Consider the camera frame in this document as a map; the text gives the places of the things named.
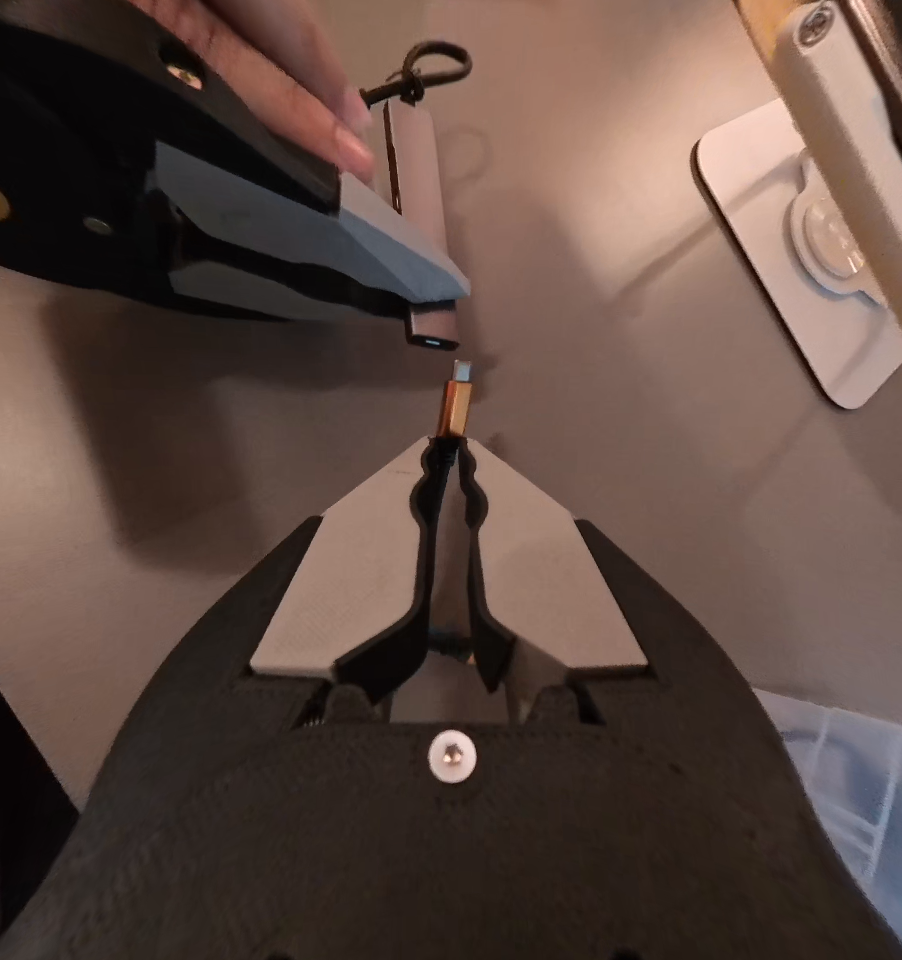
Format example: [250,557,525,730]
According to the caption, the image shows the person's left hand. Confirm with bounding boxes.
[166,0,377,177]

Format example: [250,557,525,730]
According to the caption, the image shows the grey usb hub with cable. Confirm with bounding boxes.
[359,41,473,352]

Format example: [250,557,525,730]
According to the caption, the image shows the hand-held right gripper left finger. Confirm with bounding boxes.
[248,433,446,705]

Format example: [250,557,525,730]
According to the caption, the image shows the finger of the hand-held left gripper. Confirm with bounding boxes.
[153,141,473,303]
[168,262,405,324]

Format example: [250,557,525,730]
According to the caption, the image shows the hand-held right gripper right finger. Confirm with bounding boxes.
[453,436,648,724]

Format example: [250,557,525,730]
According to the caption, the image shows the black braided cable orange plugs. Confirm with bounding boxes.
[430,358,476,665]

